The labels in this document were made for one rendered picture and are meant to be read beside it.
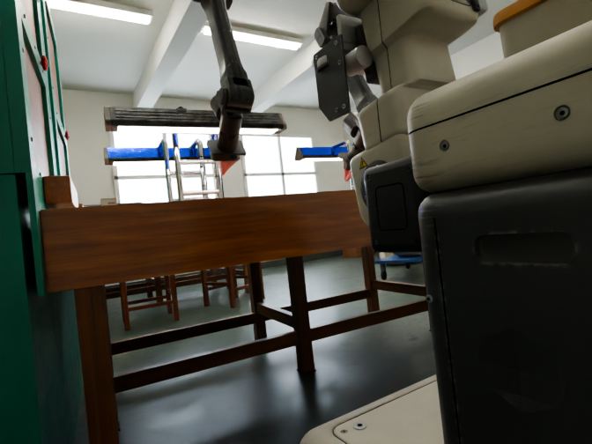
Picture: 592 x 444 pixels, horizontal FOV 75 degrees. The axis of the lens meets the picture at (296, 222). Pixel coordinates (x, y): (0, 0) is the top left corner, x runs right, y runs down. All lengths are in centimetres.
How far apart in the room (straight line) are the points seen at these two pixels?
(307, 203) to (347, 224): 15
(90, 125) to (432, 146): 625
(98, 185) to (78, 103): 121
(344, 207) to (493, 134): 83
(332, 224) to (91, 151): 553
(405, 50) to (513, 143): 43
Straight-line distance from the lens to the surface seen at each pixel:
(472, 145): 45
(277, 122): 150
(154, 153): 193
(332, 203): 120
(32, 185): 99
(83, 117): 660
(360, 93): 129
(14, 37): 108
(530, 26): 63
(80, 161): 643
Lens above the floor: 66
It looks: 1 degrees up
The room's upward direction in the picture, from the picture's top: 6 degrees counter-clockwise
